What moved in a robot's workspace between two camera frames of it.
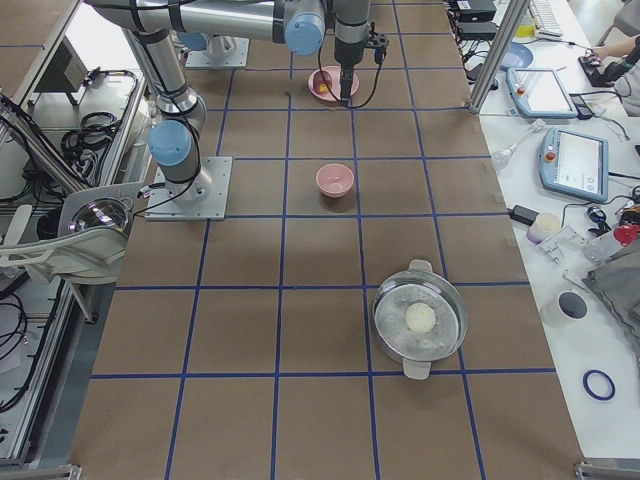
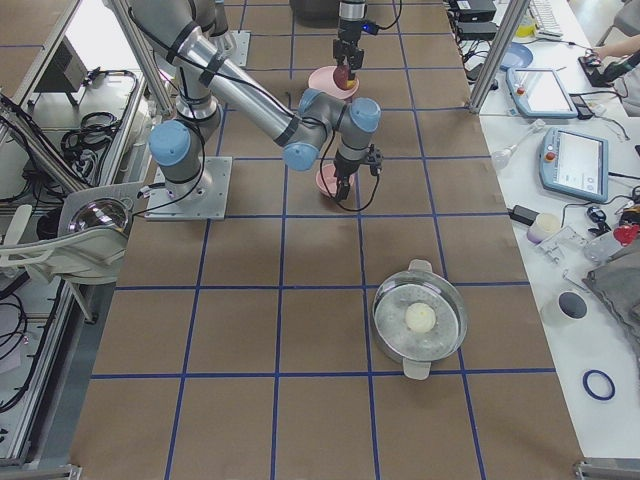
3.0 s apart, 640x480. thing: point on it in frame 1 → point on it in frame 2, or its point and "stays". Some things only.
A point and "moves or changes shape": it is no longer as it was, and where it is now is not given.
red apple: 319,83 moves or changes shape
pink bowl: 334,179 stays
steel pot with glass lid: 419,315 stays
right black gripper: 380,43 → 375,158
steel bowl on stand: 106,212 stays
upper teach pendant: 539,93 stays
